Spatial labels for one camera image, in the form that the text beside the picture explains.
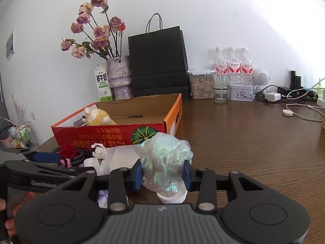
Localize dried rose bouquet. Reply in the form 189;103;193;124
60;0;127;59

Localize purple knit cloth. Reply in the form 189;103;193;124
98;190;110;209

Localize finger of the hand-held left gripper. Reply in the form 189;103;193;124
15;149;61;163
4;161;95;181

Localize white charger puck with cable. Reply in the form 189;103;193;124
283;103;325;122

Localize black electronic gadget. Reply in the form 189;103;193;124
292;90;319;100

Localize white green milk carton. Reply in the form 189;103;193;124
94;62;114;102

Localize chargers and cables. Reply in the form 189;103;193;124
255;85;318;105

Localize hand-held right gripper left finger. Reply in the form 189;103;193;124
61;163;143;214

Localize white patterned tin box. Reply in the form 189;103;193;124
229;83;254;101

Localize black paper bag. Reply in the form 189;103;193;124
128;13;190;101

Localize clear drinking glass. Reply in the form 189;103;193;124
212;74;231;104

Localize white charger plug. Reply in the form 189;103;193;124
265;92;281;102

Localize yellow plush toy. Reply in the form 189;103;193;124
84;107;112;126

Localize iridescent plastic wrap bundle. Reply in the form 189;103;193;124
135;132;194;204

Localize person's left hand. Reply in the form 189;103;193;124
0;192;35;237

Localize pale dried grass sprig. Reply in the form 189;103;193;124
11;94;27;125

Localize red artificial rose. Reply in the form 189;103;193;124
59;144;79;158

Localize translucent plastic box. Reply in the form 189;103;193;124
103;145;143;176

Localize purple textured vase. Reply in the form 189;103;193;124
106;55;133;101

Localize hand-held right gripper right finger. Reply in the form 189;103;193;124
183;160;266;213

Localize red cardboard box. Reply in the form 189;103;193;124
51;93;183;153

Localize metal wire rack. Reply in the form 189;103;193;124
8;121;33;149

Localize white round desk fan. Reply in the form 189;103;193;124
252;68;270;92

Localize green spray bottle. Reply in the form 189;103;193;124
316;77;324;97

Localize clear container of seeds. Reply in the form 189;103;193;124
187;69;215;100

